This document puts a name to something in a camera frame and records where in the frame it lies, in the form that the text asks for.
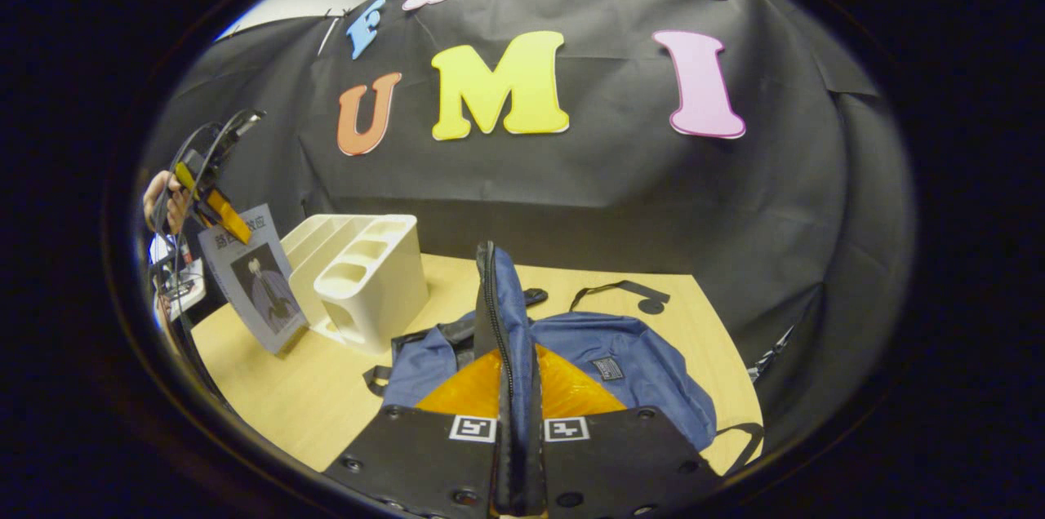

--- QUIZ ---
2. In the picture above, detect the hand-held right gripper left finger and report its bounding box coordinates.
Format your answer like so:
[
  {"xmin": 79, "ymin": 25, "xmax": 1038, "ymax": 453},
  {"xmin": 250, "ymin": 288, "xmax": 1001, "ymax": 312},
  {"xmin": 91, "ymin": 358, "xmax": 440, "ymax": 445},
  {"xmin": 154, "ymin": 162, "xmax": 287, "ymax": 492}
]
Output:
[{"xmin": 322, "ymin": 346, "xmax": 511, "ymax": 519}]

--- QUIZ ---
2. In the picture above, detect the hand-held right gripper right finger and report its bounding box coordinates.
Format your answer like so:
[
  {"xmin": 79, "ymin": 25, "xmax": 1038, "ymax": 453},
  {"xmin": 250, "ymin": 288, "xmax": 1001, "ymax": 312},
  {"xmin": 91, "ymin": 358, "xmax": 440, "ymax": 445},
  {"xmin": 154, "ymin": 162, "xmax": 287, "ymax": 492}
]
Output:
[{"xmin": 527, "ymin": 344, "xmax": 721, "ymax": 519}]

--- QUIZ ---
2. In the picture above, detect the grey book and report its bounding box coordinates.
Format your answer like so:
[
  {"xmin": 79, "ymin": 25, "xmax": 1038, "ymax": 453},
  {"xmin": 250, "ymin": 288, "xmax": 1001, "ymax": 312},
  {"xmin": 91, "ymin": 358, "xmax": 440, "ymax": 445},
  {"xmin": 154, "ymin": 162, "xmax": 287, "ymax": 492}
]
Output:
[{"xmin": 198, "ymin": 203, "xmax": 309, "ymax": 355}]

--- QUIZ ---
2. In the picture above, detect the blue schoolbag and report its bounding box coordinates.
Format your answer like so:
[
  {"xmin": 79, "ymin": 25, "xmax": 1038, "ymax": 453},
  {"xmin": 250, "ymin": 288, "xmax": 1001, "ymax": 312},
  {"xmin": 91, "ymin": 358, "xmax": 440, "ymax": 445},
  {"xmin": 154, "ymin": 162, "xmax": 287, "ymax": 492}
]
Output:
[{"xmin": 363, "ymin": 240, "xmax": 766, "ymax": 519}]

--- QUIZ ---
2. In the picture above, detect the cream plastic bookshelf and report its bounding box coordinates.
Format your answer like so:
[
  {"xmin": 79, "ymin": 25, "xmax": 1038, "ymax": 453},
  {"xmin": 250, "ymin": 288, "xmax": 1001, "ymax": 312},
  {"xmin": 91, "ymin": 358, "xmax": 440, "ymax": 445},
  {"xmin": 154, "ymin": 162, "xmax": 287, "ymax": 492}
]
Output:
[{"xmin": 280, "ymin": 213, "xmax": 429, "ymax": 354}]

